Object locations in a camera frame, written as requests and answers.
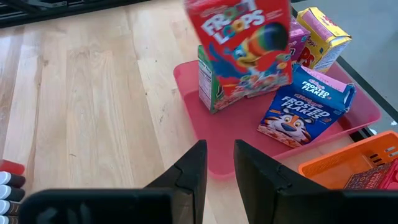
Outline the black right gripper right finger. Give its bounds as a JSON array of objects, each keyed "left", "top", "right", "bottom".
[{"left": 233, "top": 139, "right": 398, "bottom": 224}]

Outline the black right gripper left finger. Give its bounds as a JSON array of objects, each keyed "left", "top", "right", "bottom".
[{"left": 18, "top": 139, "right": 208, "bottom": 224}]

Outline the blue Frosted Flakes box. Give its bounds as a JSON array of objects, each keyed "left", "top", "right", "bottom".
[{"left": 257, "top": 63, "right": 357, "bottom": 149}]

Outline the green Apple Jacks box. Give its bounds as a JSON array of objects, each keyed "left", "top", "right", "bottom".
[{"left": 197, "top": 44, "right": 233, "bottom": 114}]

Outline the purple Raisin Bran box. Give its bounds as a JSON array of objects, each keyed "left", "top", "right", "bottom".
[{"left": 287, "top": 16, "right": 312, "bottom": 68}]

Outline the red Froot Loops box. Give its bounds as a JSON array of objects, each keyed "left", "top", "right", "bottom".
[{"left": 183, "top": 0, "right": 294, "bottom": 98}]

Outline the yellow Corn Pops box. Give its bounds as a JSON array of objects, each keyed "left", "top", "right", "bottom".
[{"left": 295, "top": 6, "right": 353, "bottom": 75}]

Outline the orange slotted plastic basket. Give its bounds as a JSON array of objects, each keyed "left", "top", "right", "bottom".
[{"left": 298, "top": 130, "right": 398, "bottom": 191}]

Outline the smoked paprika tin red lid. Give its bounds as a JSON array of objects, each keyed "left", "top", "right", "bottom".
[{"left": 343, "top": 159, "right": 398, "bottom": 191}]

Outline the pink plastic tray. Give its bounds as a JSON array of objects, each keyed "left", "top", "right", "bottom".
[{"left": 172, "top": 60, "right": 382, "bottom": 180}]

